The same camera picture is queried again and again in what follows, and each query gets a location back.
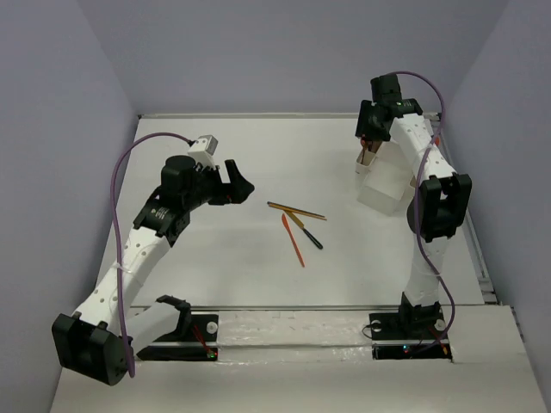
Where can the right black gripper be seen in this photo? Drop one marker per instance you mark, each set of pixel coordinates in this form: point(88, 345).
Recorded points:
point(364, 126)

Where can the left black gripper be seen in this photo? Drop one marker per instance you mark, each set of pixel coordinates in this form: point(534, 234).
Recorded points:
point(222, 185)

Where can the iridescent spoon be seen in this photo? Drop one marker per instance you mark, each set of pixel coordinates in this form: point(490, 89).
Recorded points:
point(365, 148)

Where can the gold knife dark handle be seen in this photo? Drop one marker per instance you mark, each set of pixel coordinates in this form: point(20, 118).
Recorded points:
point(301, 225)

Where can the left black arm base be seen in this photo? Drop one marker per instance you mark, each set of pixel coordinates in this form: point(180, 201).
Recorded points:
point(197, 343)

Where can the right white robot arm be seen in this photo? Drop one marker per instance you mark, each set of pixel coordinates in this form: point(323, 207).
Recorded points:
point(439, 204)

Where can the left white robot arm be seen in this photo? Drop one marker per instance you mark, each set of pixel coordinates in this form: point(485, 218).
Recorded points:
point(100, 339)

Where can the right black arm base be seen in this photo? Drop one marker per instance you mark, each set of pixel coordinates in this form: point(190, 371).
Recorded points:
point(390, 340)

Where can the dark blue chopstick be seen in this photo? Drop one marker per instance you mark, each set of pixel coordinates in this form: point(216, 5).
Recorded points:
point(297, 209)

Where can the orange chopstick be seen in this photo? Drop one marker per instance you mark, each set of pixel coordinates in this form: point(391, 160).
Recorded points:
point(297, 211)

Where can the white utensil caddy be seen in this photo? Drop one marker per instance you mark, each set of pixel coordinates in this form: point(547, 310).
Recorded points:
point(384, 179)

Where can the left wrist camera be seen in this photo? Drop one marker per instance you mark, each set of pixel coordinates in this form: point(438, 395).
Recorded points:
point(202, 151)

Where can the metal table rail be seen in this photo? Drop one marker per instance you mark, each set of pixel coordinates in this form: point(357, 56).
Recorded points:
point(263, 115)

